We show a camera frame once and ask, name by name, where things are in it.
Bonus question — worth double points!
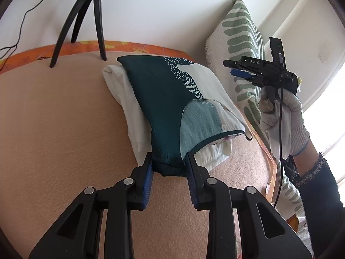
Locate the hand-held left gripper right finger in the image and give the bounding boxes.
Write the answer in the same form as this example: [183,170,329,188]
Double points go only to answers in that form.
[185,153,313,259]

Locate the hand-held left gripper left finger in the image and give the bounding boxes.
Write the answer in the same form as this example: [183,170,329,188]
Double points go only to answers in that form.
[28,152,155,259]

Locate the person's right forearm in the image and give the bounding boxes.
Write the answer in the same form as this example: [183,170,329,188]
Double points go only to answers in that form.
[286,137,345,259]

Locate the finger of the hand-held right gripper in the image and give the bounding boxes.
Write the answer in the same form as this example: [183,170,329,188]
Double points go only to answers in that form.
[230,69,256,83]
[223,59,244,69]

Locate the person's right hand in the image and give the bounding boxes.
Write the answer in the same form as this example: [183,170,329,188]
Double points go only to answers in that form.
[259,85,310,157]

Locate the white crumpled garment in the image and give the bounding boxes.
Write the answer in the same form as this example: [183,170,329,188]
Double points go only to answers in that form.
[102,64,233,171]

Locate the black tripod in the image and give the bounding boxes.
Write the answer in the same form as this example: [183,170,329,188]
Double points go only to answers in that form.
[49,0,108,68]

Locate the white tree-and-flower print t-shirt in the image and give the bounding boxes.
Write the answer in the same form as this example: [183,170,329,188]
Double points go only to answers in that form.
[116,55,254,178]

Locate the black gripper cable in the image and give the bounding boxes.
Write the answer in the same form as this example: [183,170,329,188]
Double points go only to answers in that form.
[273,86,284,209]

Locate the thin black cable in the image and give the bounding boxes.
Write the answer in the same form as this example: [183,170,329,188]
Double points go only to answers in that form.
[0,0,68,68]

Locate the pink blanket with orange border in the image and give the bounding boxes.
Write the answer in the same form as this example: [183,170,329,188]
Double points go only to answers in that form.
[0,40,279,259]

